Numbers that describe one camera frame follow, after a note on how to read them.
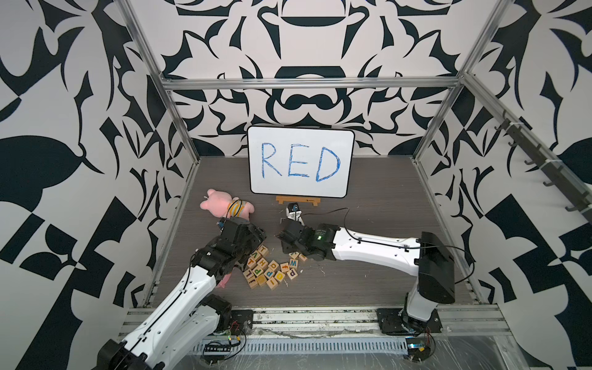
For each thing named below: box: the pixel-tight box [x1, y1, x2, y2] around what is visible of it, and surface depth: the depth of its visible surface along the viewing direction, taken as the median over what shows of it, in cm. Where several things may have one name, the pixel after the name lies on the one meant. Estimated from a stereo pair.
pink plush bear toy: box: [199, 188, 256, 219], surface depth 96 cm
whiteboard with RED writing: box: [246, 125, 356, 199], surface depth 96 cm
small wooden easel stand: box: [275, 195, 322, 207], surface depth 101 cm
